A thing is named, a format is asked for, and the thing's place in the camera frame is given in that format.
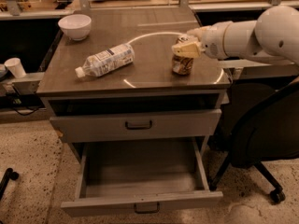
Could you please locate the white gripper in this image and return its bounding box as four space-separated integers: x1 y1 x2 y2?
172 21 232 60

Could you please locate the orange soda can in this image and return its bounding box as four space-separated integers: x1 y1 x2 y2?
172 35 193 76

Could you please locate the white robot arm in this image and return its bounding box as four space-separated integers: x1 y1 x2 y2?
172 6 299 65

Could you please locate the grey drawer cabinet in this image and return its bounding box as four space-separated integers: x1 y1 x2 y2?
37 7 230 157

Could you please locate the grey middle drawer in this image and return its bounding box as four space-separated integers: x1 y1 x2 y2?
50 109 221 143

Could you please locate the grey open bottom drawer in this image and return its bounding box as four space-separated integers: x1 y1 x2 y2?
62 138 223 217

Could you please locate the clear plastic water bottle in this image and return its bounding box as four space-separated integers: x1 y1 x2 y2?
75 44 135 78

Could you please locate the white ceramic bowl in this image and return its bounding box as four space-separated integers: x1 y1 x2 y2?
58 14 92 41

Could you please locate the black office chair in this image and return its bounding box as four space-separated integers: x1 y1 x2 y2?
208 79 299 203

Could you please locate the white paper cup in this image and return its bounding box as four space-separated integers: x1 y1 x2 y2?
5 58 26 78

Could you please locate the black caster leg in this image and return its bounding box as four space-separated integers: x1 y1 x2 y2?
0 168 19 200

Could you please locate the black cable with plug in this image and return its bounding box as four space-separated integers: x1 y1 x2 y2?
3 83 41 117

